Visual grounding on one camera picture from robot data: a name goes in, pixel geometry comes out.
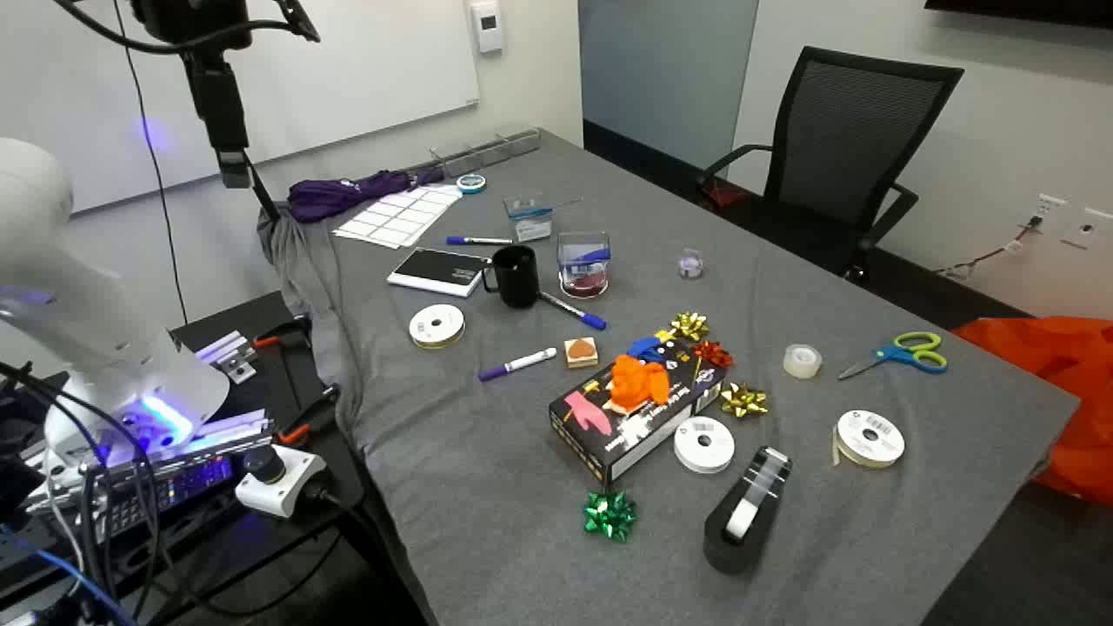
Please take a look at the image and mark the black notebook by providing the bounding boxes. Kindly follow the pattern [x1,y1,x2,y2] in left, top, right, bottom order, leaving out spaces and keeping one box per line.
[386,246,492,301]

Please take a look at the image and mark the red gift bow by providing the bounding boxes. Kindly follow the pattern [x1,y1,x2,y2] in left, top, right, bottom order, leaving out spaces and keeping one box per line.
[689,339,737,374]

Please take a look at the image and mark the black tape dispenser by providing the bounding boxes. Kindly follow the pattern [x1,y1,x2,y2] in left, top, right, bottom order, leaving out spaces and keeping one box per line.
[700,443,795,577]

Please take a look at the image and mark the small clear jar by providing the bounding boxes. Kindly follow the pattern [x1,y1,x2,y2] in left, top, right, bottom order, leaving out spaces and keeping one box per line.
[676,243,711,284]

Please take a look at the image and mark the black mesh office chair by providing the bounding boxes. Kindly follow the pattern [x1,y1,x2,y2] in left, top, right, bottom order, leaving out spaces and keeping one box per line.
[693,42,968,284]

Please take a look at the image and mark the pink gift bow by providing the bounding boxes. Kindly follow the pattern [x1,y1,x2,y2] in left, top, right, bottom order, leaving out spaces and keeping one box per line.
[560,391,616,443]

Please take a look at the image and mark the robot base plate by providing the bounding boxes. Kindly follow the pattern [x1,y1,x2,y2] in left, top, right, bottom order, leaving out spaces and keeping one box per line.
[16,402,285,551]

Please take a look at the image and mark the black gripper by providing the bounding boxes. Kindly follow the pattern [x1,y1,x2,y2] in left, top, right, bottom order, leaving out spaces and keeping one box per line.
[177,42,256,191]

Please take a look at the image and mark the black mug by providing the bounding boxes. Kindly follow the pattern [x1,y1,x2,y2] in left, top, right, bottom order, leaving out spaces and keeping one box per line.
[481,243,541,314]

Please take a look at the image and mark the black wall screen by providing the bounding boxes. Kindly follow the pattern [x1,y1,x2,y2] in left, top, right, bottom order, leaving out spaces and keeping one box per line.
[922,0,1113,35]

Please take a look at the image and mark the black tripod pole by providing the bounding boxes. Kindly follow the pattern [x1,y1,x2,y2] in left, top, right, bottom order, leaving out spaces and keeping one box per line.
[242,170,285,226]

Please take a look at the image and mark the blue cable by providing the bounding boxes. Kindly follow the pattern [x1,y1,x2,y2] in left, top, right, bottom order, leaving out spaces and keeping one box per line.
[0,521,137,626]

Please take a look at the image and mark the orange handled clamp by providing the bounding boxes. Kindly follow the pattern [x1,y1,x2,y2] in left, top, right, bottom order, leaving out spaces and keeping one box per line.
[272,386,345,447]

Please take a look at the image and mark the purple cloth bundle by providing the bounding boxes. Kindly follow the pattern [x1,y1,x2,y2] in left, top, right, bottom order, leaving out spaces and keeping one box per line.
[285,165,453,226]

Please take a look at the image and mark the blue green handled scissors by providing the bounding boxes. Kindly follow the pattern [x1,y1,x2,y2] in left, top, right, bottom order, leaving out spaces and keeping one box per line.
[834,328,952,386]

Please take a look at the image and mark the grey table cloth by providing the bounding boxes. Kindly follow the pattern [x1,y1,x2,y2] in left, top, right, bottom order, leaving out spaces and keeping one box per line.
[253,126,1086,626]

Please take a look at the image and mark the white emergency stop box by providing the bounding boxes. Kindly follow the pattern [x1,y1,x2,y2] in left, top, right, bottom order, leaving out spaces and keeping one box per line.
[233,443,329,521]

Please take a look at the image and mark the white wall outlet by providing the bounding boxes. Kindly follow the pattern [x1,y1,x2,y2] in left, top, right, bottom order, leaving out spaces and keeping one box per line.
[1025,188,1113,253]

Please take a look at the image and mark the orange plastic bag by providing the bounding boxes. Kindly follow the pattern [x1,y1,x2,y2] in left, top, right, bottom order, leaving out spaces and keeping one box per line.
[952,314,1113,512]

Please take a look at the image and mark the black printed gift box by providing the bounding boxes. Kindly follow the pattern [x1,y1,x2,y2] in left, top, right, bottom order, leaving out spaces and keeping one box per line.
[547,348,735,490]

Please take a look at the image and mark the small wooden block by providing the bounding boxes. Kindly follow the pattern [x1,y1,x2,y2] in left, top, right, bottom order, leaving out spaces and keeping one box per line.
[560,334,604,373]

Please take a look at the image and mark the green gift bow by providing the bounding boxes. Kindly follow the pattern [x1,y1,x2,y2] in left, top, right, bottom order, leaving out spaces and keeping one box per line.
[576,488,645,545]

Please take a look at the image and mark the clear plastic container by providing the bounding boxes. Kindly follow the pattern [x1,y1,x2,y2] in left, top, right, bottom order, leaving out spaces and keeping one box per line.
[503,194,558,246]

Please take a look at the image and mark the clear tape roll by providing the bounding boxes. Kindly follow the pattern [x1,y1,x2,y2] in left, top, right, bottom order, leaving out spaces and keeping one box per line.
[778,341,827,386]

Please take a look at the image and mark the silver metal clamp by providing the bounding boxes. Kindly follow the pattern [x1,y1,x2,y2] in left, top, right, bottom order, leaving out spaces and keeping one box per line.
[191,328,260,386]

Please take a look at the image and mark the thin black hanging cable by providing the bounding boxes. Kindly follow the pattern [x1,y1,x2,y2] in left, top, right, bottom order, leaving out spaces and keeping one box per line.
[110,0,191,330]

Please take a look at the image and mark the clear plastic cup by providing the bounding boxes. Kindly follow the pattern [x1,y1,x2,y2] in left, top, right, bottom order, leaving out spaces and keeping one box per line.
[558,232,616,301]

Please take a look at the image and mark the white wall thermostat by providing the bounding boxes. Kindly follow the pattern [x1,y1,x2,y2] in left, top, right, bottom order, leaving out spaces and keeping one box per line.
[467,0,509,58]

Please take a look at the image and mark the purple capped white marker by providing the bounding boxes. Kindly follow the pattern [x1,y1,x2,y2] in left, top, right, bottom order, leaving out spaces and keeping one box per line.
[478,343,562,386]

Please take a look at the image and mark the white ribbon spool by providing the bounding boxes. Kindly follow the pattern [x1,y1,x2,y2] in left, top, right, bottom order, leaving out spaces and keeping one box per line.
[827,402,912,474]
[671,413,742,481]
[403,300,468,352]

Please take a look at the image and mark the gold gift bow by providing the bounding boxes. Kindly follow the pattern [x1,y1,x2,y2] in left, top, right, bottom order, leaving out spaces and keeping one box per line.
[653,305,713,352]
[716,380,772,424]

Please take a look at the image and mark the white label sheet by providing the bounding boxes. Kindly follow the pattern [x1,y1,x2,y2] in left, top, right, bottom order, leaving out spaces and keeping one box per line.
[329,181,467,253]

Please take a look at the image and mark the orange gift bow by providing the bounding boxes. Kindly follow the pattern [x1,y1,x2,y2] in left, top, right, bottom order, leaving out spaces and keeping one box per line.
[604,352,677,419]

